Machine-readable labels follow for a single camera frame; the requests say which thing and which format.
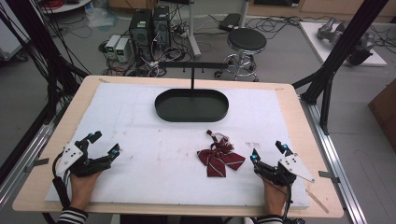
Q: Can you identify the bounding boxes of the grey table leg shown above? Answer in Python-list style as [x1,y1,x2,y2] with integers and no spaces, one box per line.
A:
[186,0,203,60]

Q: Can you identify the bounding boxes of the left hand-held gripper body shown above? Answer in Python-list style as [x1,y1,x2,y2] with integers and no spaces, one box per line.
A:
[55,139,113,178]

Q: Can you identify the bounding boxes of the white foam board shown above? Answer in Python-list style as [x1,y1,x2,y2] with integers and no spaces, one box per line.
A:
[44,81,311,210]

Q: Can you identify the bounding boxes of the black frame post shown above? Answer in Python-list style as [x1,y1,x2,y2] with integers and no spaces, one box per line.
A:
[0,0,92,125]
[291,0,390,136]

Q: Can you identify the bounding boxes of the thin wooden stick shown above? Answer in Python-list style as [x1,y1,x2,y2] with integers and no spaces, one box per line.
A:
[304,189,330,215]

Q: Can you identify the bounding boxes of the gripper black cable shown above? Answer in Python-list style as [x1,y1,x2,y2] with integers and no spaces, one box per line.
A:
[281,182,296,224]
[50,151,72,209]

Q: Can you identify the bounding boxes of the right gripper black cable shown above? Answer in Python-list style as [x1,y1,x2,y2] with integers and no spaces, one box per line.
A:
[281,182,296,224]

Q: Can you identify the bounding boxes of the black round stool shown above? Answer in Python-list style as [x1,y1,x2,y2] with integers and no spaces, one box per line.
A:
[214,27,268,83]

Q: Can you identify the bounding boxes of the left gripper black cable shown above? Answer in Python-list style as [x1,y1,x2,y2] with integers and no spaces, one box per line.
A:
[50,151,72,209]

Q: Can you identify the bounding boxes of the grey metal clip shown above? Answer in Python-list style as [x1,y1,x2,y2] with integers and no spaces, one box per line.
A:
[23,157,50,174]
[318,170,341,185]

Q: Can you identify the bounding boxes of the flat black box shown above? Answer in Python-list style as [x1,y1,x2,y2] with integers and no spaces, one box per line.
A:
[218,12,242,33]

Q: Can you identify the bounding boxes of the black hanger rack with tray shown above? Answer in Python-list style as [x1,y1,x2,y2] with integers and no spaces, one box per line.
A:
[154,61,230,123]

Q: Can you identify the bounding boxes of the person's left hand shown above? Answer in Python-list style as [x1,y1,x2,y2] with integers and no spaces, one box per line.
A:
[68,171,104,210]

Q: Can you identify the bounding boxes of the clear plastic bag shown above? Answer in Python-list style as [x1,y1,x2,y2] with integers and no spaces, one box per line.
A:
[84,7,120,30]

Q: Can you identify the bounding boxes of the white floor board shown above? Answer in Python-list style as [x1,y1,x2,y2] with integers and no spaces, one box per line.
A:
[298,21,389,68]

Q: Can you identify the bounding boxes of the tangle of floor cables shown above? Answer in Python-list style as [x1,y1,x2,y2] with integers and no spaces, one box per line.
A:
[97,6,200,78]

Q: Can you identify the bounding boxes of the person's right striped sleeve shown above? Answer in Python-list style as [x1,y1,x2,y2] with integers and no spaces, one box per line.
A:
[256,214,285,224]

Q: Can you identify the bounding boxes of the black computer tower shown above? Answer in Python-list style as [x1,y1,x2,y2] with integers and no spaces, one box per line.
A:
[128,8,154,62]
[151,5,172,51]

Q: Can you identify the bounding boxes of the person's left striped sleeve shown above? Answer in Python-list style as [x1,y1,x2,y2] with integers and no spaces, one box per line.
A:
[57,206,90,224]

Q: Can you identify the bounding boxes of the round white table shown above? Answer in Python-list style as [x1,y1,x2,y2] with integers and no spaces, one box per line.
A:
[39,0,92,15]

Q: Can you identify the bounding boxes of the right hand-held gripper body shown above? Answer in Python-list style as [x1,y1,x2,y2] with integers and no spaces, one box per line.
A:
[253,153,316,188]

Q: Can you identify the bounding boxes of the white power supply box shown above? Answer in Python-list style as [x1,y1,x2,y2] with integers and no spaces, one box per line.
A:
[105,34,121,61]
[114,37,131,63]

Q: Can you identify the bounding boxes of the aluminium rail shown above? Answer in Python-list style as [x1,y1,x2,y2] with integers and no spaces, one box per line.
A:
[0,119,64,208]
[299,94,369,224]

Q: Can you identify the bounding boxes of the brown wooden cabinet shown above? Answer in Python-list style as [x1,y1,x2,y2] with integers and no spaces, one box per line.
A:
[367,77,396,154]

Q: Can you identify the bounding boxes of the dark red striped bow tie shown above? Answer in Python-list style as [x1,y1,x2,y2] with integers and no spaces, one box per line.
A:
[196,129,247,178]

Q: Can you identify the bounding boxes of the person's striped sleeve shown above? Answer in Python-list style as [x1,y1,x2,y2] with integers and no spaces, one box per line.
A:
[256,214,285,224]
[57,206,90,224]

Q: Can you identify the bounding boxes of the person's right hand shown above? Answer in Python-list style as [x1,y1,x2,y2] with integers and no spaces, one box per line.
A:
[262,178,290,217]

